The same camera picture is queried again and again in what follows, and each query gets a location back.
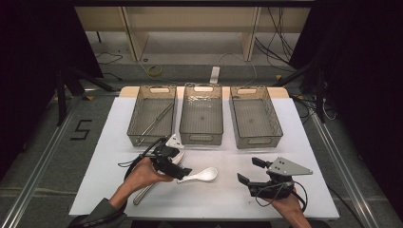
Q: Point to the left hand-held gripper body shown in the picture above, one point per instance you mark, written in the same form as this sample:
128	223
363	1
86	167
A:
164	158

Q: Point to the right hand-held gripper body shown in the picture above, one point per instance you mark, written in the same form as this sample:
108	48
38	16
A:
286	167

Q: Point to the white spoon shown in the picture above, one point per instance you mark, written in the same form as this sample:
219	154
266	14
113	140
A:
206	174

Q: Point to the metal table knife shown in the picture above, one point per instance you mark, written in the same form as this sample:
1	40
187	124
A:
144	192

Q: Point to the grey clear plastic bin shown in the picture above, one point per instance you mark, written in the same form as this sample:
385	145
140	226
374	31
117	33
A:
149	110
255	118
201	117

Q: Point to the person's left hand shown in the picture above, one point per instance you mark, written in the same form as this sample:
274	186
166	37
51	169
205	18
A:
142	175

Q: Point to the person's right hand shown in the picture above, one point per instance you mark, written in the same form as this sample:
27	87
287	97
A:
290	205

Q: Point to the white table cover board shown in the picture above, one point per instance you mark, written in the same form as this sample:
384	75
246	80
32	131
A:
221	196

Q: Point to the black metal stand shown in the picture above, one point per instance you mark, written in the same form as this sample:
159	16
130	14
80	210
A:
320	95
61	95

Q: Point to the aluminium floor rail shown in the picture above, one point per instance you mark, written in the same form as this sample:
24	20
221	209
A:
342	164
41	158

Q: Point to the beige wooden desk frame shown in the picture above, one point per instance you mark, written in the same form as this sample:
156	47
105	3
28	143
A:
190	19

